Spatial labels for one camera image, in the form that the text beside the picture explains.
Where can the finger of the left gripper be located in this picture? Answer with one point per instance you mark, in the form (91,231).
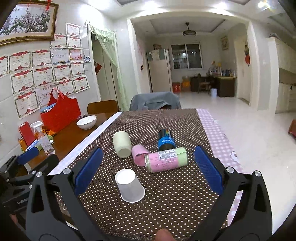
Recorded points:
(47,165)
(27,156)

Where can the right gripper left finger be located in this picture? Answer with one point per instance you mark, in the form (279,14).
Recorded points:
(54,210)

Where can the green door curtain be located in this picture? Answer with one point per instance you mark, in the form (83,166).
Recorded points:
(109,80)

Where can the framed blossom painting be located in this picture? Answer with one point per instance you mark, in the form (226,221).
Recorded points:
(30,21)

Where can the distant wooden chair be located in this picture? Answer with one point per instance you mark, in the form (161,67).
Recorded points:
(203,84)

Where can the white ceramic bowl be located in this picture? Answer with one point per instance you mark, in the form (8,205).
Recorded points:
(87,122)

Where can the white wall cabinet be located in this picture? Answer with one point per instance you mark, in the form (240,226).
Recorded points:
(282,73)

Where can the pale blue waste bin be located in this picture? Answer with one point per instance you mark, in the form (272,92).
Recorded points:
(213,92)

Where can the brown polka dot tablecloth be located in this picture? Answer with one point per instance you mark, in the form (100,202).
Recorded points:
(178,200)

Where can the pink green clear jar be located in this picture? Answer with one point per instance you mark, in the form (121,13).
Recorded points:
(166,160)

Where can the yellow cardboard box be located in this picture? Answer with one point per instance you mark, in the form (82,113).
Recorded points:
(186,83)

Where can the white paper cup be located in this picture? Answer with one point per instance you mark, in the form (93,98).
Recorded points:
(129,186)

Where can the red tote bag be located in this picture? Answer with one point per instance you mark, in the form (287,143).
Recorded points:
(65,111)

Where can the black blue can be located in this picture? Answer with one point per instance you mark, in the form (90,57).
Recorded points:
(165,140)

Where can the pale green cup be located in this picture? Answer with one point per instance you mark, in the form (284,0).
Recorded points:
(122,144)

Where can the dark window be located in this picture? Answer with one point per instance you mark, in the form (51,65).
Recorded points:
(187,56)

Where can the clear spray bottle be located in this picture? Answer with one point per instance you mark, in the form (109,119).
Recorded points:
(43,138)

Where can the right hand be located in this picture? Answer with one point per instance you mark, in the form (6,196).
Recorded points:
(164,235)

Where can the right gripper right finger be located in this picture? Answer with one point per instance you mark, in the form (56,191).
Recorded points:
(242,210)

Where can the left hand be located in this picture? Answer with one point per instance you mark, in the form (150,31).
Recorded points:
(15,220)

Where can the small framed picture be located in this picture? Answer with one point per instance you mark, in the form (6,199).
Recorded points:
(224,43)

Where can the red cardboard box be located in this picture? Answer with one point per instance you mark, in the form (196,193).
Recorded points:
(177,87)

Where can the dark wooden desk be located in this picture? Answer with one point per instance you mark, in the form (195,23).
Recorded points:
(226,86)

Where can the ceiling lamp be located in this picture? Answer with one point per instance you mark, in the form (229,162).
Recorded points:
(189,32)

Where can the pink cup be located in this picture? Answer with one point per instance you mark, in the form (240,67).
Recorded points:
(138,153)

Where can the brown wooden chair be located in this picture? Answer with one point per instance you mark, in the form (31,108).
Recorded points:
(107,106)

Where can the white refrigerator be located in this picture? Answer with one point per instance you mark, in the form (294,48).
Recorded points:
(159,70)

